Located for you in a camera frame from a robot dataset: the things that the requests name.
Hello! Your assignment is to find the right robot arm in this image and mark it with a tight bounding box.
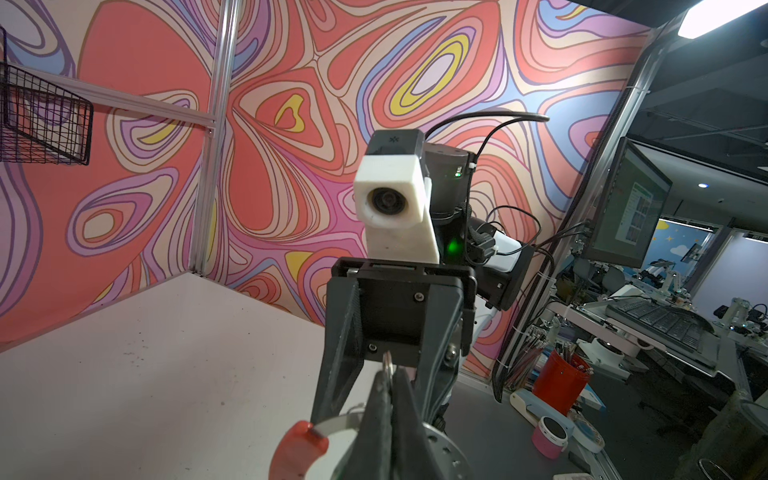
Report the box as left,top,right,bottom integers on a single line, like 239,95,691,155
311,129,535,424

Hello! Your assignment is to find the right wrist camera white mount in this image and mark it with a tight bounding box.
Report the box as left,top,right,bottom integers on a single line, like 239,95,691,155
353,129,440,264

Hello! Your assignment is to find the aluminium cage frame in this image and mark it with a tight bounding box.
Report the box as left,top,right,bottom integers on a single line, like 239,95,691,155
1,1,239,303

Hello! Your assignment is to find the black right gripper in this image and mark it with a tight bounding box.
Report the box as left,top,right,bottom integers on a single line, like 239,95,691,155
310,257,477,424

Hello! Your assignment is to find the black wire basket back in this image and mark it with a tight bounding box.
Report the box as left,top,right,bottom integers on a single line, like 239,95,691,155
1,30,94,166

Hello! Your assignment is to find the pink tape roll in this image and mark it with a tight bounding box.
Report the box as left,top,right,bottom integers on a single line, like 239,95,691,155
532,416,569,460

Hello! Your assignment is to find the metal keyring disc red grip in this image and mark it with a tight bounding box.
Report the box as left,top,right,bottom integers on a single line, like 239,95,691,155
268,404,474,480

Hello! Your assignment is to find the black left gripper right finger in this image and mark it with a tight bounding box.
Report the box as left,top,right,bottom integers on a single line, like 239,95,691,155
391,368,441,480

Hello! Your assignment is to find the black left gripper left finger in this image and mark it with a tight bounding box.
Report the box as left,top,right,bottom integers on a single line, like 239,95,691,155
347,370,393,479

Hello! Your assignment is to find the black computer monitor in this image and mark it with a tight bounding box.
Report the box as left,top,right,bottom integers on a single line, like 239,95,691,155
581,137,673,268

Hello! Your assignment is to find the red pen holder cup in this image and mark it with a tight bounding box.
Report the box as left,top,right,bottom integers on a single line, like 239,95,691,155
532,351,593,415

